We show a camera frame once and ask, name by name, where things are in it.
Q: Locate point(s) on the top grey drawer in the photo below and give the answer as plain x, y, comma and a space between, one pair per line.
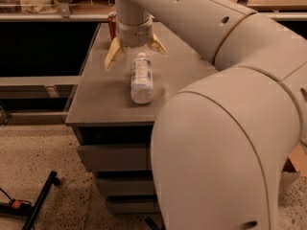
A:
115, 158

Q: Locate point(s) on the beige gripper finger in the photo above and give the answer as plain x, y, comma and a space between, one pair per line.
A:
156, 45
115, 53

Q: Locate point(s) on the grey drawer cabinet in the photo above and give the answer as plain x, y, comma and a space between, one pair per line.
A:
102, 112

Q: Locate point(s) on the bottom grey drawer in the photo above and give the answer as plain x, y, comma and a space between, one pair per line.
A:
132, 206

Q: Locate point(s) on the white cardboard box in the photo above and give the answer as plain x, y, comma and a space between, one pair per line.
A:
295, 167

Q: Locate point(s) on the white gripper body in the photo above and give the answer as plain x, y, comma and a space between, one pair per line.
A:
134, 35

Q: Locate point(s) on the grey drawer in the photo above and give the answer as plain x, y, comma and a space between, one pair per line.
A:
115, 158
126, 186
132, 206

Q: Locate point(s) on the orange soda can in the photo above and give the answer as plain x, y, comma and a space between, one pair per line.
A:
111, 20

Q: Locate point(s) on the middle grey drawer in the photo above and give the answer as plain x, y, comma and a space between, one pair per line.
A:
126, 186

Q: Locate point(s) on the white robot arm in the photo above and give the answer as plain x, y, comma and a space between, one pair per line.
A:
219, 145

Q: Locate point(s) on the clear plastic water bottle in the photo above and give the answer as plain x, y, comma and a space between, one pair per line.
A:
141, 86

